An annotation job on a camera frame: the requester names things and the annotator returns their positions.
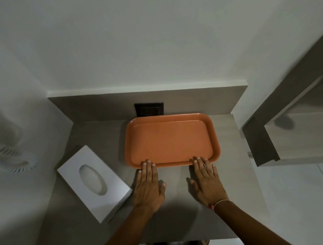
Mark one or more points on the person's left hand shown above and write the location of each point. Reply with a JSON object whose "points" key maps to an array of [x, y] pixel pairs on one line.
{"points": [[148, 191]]}

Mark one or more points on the person's right hand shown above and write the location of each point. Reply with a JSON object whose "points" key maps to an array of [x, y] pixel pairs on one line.
{"points": [[209, 189]]}

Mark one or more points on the person's right thumb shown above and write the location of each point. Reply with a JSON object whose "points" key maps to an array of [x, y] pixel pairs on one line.
{"points": [[193, 184]]}

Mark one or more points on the person's left thumb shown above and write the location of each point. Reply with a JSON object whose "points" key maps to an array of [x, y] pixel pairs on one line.
{"points": [[162, 188]]}

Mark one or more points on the person's left little finger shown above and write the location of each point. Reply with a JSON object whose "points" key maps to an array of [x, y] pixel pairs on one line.
{"points": [[139, 176]]}

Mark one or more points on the person's right middle finger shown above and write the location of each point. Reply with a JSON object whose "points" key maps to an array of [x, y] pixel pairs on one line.
{"points": [[202, 167]]}

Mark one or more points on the person's right little finger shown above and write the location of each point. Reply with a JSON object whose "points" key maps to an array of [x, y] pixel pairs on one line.
{"points": [[214, 173]]}

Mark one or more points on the person's left middle finger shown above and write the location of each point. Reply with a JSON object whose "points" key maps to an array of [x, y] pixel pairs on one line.
{"points": [[149, 171]]}

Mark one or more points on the person's right forearm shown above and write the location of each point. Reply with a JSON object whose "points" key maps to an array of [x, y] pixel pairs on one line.
{"points": [[252, 227]]}

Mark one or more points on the person's left forearm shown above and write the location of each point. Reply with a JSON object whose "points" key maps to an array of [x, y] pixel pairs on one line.
{"points": [[127, 235]]}

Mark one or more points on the white tissue box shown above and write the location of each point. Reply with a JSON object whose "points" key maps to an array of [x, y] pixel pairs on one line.
{"points": [[111, 200]]}

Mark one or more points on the orange plastic tray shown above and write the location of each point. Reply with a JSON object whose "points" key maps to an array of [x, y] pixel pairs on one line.
{"points": [[170, 139]]}

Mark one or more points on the wooden shelf unit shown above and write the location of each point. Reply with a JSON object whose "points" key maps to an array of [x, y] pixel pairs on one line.
{"points": [[295, 123]]}

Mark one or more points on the black wall outlet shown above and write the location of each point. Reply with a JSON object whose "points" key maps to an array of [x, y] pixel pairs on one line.
{"points": [[149, 110]]}

